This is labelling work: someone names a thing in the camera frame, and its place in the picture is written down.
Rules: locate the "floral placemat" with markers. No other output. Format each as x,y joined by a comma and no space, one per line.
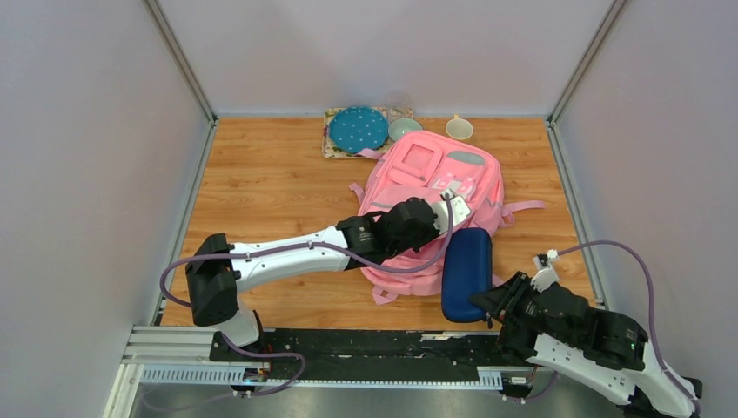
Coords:
331,151

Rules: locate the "blue polka dot plate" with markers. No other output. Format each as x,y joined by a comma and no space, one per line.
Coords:
358,128

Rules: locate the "clear drinking glass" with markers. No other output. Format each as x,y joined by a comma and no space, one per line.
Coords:
397,105

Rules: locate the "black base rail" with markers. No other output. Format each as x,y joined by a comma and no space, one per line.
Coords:
384,356

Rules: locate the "light green bowl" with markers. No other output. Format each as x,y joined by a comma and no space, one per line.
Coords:
401,126

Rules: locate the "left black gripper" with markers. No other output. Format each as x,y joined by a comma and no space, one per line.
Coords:
432,232

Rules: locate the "yellow mug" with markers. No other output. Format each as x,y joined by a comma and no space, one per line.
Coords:
459,128

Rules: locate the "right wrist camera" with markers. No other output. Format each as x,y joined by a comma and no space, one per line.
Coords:
546,274

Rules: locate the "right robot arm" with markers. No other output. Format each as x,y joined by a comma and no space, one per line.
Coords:
609,352

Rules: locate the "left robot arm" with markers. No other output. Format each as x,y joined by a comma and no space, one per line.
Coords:
220,270

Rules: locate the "navy blue pencil case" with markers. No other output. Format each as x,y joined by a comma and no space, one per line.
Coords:
467,270

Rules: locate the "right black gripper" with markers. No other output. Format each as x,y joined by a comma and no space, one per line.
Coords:
500,300

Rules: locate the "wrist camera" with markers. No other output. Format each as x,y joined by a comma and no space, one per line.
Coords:
454,212
546,274

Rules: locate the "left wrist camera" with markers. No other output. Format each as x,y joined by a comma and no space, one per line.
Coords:
454,212

